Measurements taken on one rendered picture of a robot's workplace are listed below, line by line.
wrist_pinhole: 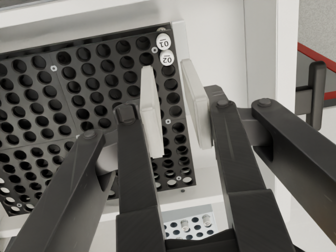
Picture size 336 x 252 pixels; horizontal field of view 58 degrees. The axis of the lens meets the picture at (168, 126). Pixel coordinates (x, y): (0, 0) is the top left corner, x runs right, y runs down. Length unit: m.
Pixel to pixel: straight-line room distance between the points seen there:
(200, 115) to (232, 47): 0.21
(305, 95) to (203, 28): 0.13
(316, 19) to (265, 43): 1.05
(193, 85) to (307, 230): 0.56
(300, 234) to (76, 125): 0.51
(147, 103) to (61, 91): 0.16
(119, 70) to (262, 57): 0.14
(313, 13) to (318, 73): 1.03
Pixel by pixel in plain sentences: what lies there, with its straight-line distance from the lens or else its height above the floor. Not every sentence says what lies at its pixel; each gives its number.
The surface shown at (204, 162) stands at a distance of 0.42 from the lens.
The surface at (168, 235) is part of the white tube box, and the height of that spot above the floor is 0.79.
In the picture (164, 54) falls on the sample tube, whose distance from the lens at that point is 0.27.
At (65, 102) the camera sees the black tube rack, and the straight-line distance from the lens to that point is 0.31.
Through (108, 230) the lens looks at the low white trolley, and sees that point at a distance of 0.61.
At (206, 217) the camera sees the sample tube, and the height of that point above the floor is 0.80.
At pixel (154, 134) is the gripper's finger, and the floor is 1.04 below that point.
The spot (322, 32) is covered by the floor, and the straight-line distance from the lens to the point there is 1.37.
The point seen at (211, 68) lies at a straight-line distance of 0.36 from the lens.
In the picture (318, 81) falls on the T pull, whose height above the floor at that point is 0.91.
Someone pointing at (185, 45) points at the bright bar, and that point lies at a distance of 0.33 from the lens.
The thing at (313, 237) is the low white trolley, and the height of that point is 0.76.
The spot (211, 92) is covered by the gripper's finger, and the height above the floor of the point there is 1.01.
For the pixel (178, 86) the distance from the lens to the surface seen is 0.29.
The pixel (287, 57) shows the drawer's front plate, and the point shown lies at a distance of 0.28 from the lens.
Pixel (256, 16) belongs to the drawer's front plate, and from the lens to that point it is 0.31.
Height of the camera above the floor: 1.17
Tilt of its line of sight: 61 degrees down
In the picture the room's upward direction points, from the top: 173 degrees clockwise
